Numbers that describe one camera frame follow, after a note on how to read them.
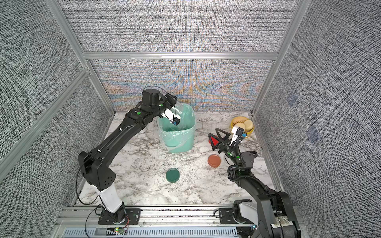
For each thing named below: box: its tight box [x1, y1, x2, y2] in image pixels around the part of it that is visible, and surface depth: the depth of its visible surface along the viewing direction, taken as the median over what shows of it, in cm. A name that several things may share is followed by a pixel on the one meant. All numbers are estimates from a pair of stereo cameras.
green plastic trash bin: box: [158, 103, 197, 154], surface depth 83 cm
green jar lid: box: [165, 167, 181, 183], surface depth 88 cm
